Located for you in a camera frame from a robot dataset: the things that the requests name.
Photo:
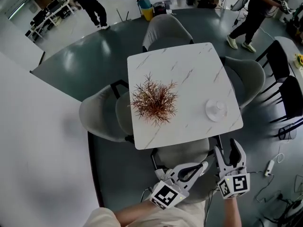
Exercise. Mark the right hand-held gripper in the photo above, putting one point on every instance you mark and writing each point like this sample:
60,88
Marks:
236,184

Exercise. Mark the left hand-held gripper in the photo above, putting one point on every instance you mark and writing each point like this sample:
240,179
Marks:
168,195

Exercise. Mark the white saucer plate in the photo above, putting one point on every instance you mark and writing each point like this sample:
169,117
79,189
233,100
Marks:
210,115

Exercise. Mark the white cup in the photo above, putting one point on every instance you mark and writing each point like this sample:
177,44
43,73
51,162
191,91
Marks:
219,106

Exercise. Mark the person's right forearm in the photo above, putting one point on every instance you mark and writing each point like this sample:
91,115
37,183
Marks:
230,212

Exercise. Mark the person's left forearm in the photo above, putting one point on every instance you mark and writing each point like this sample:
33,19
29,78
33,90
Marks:
132,212

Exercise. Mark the grey upholstered armchair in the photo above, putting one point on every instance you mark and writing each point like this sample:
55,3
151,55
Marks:
165,32
184,154
248,79
99,112

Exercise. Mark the white power strip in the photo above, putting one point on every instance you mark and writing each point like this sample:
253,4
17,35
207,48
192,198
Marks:
269,168

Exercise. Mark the person's cream printed sweatshirt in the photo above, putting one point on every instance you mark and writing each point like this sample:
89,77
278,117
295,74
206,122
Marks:
165,217

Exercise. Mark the reddish brown potted plant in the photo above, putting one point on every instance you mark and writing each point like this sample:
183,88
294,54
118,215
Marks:
154,100

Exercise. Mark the white marble square table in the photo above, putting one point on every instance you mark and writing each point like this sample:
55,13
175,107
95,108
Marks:
194,79

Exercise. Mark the black dining chair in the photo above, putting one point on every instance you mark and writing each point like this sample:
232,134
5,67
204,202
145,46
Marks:
275,60
292,96

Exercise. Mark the yellow sunflower arrangement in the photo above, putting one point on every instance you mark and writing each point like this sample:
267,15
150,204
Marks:
298,60

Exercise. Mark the long grey table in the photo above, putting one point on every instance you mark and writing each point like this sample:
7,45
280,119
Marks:
288,53

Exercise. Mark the yellow bin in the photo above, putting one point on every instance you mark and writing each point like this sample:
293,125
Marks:
146,13

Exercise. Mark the dark trash can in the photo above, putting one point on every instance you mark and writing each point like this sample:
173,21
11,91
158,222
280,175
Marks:
159,8

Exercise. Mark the blue bin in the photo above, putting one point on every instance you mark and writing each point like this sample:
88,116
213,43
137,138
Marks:
144,2

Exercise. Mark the white office desk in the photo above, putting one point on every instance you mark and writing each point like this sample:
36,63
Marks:
49,15

